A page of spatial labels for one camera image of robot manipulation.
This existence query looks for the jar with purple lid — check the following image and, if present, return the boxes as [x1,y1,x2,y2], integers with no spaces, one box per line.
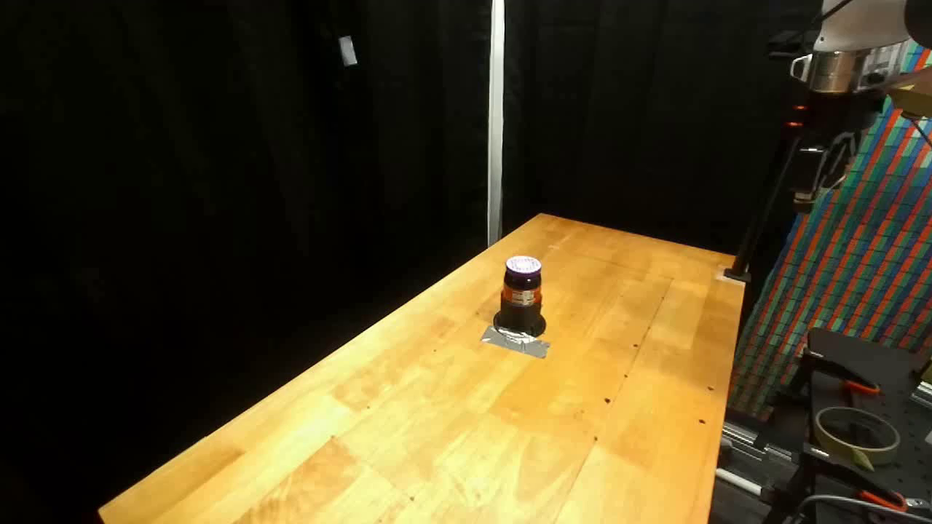
[493,253,550,341]

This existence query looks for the white vertical pole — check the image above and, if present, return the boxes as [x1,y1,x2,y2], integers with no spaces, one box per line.
[483,0,509,248]

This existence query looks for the white tag on curtain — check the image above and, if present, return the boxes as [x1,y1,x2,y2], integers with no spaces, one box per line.
[335,31,361,68]

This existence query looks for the black curtain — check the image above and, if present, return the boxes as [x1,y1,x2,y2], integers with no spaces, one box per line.
[0,0,827,524]

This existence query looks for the black stand pole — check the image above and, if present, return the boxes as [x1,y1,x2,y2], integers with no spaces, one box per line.
[723,92,815,284]

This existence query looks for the beige tape roll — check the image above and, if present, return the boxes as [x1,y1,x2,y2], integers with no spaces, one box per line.
[809,402,907,475]

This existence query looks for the colourful striped cloth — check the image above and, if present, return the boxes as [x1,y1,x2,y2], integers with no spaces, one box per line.
[732,39,932,422]

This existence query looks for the aluminium rail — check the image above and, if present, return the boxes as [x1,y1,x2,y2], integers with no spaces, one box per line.
[715,412,809,499]

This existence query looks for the metal cup with handle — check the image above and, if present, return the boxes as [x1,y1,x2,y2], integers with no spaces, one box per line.
[786,50,868,99]

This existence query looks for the orange handled clamp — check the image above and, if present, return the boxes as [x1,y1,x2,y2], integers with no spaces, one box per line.
[837,376,888,402]

